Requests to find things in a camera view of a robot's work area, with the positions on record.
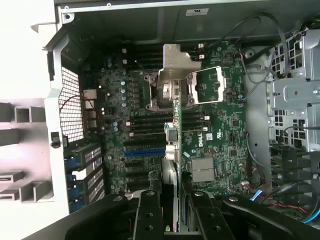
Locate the blue wire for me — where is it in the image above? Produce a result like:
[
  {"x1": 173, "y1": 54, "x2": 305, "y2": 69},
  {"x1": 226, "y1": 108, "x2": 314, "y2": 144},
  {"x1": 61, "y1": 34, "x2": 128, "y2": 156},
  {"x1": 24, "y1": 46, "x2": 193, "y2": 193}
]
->
[{"x1": 301, "y1": 193, "x2": 320, "y2": 226}]

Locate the CPU socket with metal frame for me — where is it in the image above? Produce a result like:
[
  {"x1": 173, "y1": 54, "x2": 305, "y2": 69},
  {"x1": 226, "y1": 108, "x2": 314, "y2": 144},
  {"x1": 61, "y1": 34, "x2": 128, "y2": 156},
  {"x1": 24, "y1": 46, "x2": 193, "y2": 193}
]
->
[{"x1": 141, "y1": 65, "x2": 229, "y2": 111}]

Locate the grey metal disk bay cage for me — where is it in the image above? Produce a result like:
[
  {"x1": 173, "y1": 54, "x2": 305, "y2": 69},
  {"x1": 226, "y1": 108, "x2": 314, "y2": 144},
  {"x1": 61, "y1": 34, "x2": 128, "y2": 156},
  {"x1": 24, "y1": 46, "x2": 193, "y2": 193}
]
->
[{"x1": 266, "y1": 26, "x2": 320, "y2": 154}]

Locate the grey looped wire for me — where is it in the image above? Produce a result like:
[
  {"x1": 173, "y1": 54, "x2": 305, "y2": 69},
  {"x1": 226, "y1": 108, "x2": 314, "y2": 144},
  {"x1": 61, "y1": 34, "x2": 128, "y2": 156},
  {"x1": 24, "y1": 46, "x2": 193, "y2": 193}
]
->
[{"x1": 212, "y1": 12, "x2": 292, "y2": 79}]

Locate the blue expansion slot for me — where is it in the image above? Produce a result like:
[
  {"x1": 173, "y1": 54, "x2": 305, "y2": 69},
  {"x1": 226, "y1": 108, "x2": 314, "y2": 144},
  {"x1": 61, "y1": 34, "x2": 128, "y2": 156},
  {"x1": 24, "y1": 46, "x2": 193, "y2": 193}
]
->
[{"x1": 123, "y1": 149, "x2": 167, "y2": 158}]

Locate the white mesh fan grille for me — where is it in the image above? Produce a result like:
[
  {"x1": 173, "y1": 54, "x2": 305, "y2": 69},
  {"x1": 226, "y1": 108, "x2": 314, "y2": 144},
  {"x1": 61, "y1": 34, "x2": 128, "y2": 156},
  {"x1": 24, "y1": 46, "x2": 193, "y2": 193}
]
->
[{"x1": 58, "y1": 66, "x2": 85, "y2": 144}]

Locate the grey open PC case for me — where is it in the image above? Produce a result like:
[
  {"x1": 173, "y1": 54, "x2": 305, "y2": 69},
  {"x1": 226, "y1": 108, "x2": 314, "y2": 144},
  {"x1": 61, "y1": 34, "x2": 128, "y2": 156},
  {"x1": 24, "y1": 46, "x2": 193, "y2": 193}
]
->
[{"x1": 29, "y1": 0, "x2": 320, "y2": 240}]

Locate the white label sticker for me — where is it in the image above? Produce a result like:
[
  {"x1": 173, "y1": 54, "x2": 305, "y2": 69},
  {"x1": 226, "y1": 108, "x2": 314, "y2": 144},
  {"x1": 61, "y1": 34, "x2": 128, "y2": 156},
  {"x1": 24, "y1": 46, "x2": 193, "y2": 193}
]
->
[{"x1": 185, "y1": 7, "x2": 210, "y2": 17}]

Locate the red twisted wire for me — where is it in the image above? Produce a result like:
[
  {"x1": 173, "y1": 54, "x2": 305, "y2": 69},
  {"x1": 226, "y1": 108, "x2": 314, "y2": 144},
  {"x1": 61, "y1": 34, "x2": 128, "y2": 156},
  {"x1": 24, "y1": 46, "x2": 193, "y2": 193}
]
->
[{"x1": 271, "y1": 199, "x2": 309, "y2": 214}]

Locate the green Dell motherboard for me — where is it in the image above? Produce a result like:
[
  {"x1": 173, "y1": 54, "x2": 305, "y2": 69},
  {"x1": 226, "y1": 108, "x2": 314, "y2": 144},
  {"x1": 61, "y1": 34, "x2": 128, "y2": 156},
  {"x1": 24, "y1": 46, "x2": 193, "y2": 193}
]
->
[{"x1": 82, "y1": 41, "x2": 252, "y2": 200}]

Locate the silver chipset heatsink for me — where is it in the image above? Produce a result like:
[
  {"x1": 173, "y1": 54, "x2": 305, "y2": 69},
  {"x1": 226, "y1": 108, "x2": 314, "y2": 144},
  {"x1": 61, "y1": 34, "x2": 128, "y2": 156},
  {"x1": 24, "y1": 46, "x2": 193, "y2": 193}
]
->
[{"x1": 190, "y1": 157, "x2": 216, "y2": 183}]

